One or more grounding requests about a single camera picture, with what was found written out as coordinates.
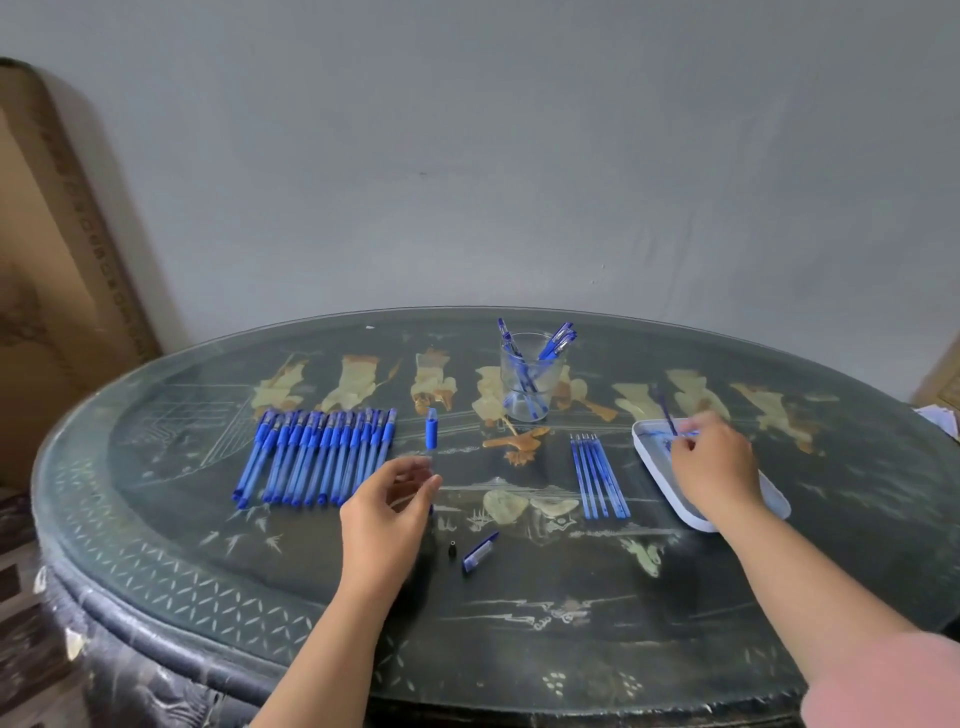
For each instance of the round black inlaid table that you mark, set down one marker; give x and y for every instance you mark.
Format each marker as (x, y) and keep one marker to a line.
(525, 630)

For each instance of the white paper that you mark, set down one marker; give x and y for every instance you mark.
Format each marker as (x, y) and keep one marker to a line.
(937, 420)

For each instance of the pink sleeve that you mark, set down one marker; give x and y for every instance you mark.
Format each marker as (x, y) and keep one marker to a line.
(892, 686)

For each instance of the blue pen cap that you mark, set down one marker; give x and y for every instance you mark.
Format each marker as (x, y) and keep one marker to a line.
(480, 554)

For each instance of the person's left thumb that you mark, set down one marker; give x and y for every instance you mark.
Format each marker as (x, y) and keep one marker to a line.
(421, 496)

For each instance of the person's right hand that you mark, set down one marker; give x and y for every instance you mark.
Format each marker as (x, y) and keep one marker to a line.
(720, 472)

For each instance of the blue pen refill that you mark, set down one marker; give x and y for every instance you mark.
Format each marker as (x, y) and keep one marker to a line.
(605, 476)
(596, 476)
(665, 409)
(588, 476)
(681, 435)
(580, 476)
(614, 476)

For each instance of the person's right fingers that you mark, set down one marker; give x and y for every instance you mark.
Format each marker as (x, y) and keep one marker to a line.
(688, 441)

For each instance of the clear glass cup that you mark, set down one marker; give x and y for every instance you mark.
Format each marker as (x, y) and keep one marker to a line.
(532, 394)

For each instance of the person's right forearm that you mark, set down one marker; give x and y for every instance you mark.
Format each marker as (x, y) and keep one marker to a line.
(810, 585)

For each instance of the person's left forearm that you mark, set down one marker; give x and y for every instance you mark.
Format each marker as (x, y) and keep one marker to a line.
(337, 660)

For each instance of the person's left hand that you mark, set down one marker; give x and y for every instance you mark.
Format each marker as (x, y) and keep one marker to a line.
(379, 525)

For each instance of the white plastic tray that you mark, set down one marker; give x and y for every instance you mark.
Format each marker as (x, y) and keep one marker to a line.
(667, 480)

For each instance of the brown cardboard box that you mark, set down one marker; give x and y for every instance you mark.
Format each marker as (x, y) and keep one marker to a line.
(52, 285)

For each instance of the yellow box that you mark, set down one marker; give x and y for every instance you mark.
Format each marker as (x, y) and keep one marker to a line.
(941, 382)

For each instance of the plastic wrapped wooden furniture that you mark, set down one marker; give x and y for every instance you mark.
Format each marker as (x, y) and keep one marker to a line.
(16, 600)

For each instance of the blue pen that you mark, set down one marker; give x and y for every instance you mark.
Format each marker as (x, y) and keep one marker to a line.
(514, 360)
(553, 352)
(564, 342)
(561, 334)

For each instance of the clear pen barrel blue grip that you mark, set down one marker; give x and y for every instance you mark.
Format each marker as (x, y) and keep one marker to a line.
(431, 433)

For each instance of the row of blue capped pens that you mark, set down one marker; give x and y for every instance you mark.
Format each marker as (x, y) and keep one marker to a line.
(315, 457)

